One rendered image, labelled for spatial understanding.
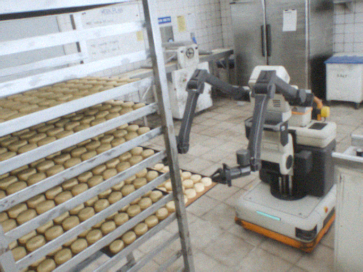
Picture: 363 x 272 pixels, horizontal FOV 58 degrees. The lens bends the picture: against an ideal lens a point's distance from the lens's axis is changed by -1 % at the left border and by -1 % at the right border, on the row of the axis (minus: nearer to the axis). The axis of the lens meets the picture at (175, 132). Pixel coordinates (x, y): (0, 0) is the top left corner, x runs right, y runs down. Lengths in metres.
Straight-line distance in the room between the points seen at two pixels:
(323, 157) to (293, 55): 3.16
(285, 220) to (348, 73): 3.38
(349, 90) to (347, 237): 3.65
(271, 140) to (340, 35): 4.02
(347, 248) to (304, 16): 3.81
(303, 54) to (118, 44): 2.92
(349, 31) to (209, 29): 2.67
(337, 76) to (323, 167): 3.12
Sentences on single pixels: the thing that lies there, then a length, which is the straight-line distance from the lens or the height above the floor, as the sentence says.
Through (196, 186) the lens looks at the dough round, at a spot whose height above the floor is 0.98.
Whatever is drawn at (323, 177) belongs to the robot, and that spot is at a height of 0.46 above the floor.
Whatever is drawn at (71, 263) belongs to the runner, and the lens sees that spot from 1.09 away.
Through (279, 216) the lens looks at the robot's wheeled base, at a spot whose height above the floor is 0.27.
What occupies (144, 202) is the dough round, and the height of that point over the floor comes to 1.06.
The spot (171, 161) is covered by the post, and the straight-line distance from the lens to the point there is 1.19.
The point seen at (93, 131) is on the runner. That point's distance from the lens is 0.99.
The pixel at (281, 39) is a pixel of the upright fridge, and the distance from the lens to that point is 5.54.
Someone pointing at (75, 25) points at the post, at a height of 1.71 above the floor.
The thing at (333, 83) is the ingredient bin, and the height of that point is 0.39.
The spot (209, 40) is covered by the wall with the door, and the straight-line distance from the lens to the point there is 7.12.
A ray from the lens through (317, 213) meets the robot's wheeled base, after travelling 2.54.
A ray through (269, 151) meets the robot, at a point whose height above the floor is 0.73.
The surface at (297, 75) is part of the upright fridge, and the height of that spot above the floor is 0.55.
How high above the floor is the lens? 1.70
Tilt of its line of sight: 20 degrees down
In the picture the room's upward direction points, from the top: 8 degrees counter-clockwise
